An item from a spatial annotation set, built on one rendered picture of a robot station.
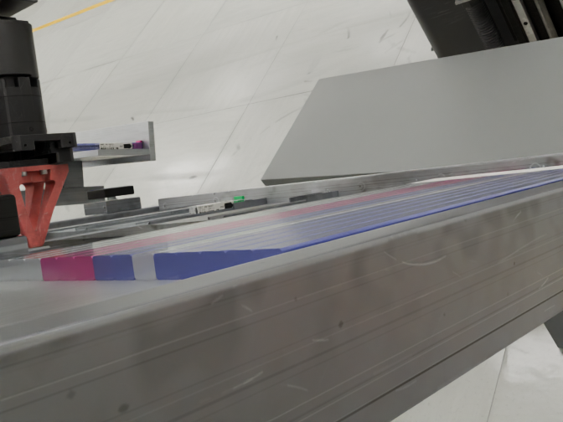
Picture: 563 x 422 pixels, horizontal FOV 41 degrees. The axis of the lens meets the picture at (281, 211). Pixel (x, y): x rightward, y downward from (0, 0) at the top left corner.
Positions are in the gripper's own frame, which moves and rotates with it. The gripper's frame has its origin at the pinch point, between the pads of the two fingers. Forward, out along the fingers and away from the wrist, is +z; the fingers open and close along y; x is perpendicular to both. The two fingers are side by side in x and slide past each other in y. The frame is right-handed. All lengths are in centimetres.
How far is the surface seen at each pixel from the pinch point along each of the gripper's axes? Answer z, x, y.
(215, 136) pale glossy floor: -18, 158, -128
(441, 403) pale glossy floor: 46, 90, -10
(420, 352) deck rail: 4, -15, 49
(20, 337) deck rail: -1, -30, 49
